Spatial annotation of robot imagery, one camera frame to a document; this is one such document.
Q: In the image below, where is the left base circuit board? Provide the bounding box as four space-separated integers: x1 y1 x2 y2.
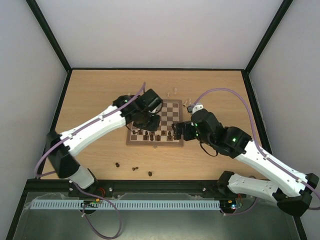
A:
79 198 103 208

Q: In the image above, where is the white slotted cable duct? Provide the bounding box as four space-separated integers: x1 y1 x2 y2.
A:
30 199 221 211

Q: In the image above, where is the wooden chessboard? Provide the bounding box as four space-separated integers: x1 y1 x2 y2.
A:
126 99 184 148

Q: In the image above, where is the base circuit board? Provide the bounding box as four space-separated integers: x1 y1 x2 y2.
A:
79 198 103 208
219 197 244 210

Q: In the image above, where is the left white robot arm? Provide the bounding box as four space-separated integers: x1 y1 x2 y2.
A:
45 89 163 190

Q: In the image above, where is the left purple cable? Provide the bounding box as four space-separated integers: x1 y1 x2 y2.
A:
34 82 123 239

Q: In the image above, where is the right base circuit board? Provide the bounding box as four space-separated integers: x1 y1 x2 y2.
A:
219 197 244 210

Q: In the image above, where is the black aluminium frame rail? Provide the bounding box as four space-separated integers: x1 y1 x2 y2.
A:
25 178 231 197

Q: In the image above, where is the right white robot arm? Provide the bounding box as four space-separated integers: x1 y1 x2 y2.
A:
172 109 320 217

